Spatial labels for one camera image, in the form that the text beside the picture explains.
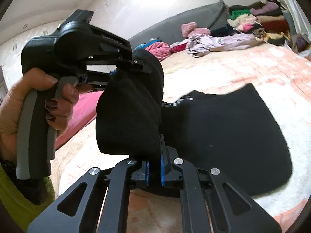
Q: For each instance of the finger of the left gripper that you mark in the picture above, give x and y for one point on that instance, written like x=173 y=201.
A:
x=134 y=65

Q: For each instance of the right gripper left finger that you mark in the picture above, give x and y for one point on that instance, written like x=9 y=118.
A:
x=97 y=202

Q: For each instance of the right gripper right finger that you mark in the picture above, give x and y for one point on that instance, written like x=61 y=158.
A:
x=210 y=201

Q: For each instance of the black long sleeve sweater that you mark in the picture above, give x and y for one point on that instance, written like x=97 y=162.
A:
x=189 y=130

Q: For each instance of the lime green clothing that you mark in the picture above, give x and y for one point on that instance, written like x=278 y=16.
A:
x=23 y=200

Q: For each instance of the stack of folded clothes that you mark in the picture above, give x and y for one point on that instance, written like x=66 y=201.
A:
x=267 y=20

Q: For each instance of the white bag of clothes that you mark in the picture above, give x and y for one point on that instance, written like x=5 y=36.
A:
x=299 y=43

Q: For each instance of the left hand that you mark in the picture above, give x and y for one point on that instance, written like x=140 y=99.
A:
x=59 y=111

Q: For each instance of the blue garment by headboard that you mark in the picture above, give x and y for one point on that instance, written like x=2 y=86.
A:
x=147 y=44

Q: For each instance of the red garment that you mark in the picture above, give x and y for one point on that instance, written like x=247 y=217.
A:
x=178 y=47

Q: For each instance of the pink velvet quilt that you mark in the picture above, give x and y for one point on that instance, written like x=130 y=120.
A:
x=128 y=111

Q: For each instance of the pink fluffy garment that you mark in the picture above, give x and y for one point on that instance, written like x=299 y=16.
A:
x=188 y=29

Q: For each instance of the lilac crumpled garment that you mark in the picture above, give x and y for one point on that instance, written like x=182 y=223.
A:
x=200 y=45

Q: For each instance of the white wardrobe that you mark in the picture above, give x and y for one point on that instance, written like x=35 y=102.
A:
x=13 y=39

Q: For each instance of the grey quilted headboard cover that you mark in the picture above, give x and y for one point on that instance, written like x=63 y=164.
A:
x=211 y=16

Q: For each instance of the peach checked fleece blanket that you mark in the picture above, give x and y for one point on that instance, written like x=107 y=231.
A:
x=243 y=89

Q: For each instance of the white satin curtain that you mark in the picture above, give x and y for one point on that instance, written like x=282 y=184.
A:
x=301 y=22

